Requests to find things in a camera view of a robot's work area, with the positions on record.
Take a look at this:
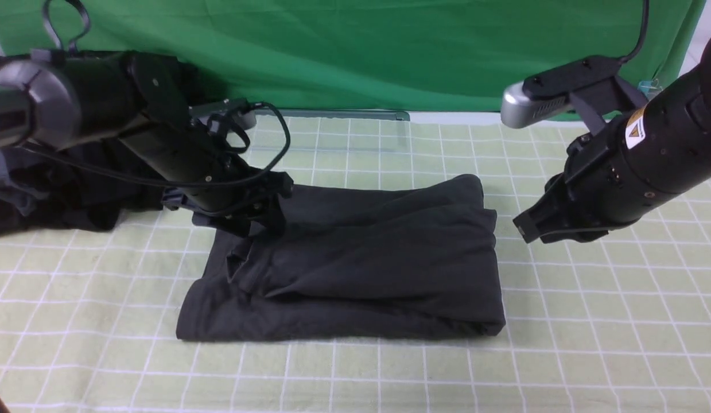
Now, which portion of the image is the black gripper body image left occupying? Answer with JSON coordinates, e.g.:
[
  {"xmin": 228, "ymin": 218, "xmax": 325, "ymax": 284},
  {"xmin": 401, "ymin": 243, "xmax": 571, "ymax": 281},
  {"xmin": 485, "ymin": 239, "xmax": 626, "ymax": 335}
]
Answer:
[{"xmin": 162, "ymin": 172, "xmax": 293, "ymax": 237}]

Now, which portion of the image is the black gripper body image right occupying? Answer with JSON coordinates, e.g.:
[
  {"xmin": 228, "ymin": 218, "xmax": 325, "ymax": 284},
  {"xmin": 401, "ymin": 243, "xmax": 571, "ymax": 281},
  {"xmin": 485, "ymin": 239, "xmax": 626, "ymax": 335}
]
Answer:
[{"xmin": 512, "ymin": 173, "xmax": 611, "ymax": 244}]

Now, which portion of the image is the dark gray long-sleeve shirt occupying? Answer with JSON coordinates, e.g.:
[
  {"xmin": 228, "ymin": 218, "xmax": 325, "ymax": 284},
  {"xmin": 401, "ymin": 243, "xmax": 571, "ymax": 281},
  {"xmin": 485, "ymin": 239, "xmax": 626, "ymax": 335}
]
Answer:
[{"xmin": 175, "ymin": 174, "xmax": 506, "ymax": 342}]

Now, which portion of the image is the blue binder clip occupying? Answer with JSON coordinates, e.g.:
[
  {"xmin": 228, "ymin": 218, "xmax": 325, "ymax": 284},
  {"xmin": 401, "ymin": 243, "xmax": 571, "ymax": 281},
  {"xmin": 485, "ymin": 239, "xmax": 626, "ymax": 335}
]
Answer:
[{"xmin": 638, "ymin": 79, "xmax": 664, "ymax": 101}]

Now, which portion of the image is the pile of black clothes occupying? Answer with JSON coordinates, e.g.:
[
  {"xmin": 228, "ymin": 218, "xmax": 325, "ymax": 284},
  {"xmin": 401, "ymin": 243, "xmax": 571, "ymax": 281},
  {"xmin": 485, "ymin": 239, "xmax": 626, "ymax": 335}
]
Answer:
[{"xmin": 0, "ymin": 49, "xmax": 215, "ymax": 233}]

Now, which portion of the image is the light green checkered tablecloth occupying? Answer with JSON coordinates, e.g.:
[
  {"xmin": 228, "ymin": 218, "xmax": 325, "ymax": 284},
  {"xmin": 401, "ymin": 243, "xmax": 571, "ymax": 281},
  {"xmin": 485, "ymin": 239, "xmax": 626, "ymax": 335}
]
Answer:
[{"xmin": 0, "ymin": 118, "xmax": 711, "ymax": 412}]

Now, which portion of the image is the green backdrop cloth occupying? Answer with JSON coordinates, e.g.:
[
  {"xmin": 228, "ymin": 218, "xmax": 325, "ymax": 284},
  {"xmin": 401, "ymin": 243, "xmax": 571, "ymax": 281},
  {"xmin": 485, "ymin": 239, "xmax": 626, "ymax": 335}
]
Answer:
[{"xmin": 0, "ymin": 0, "xmax": 706, "ymax": 122}]

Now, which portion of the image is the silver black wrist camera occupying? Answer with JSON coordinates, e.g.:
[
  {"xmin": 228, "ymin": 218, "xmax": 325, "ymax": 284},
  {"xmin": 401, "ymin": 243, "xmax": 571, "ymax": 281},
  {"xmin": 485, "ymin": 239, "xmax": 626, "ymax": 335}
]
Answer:
[{"xmin": 500, "ymin": 55, "xmax": 647, "ymax": 135}]

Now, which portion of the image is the black cable image right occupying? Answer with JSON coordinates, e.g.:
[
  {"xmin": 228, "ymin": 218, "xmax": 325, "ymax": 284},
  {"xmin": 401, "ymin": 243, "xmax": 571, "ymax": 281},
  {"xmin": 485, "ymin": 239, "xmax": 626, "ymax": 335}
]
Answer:
[{"xmin": 617, "ymin": 0, "xmax": 651, "ymax": 65}]

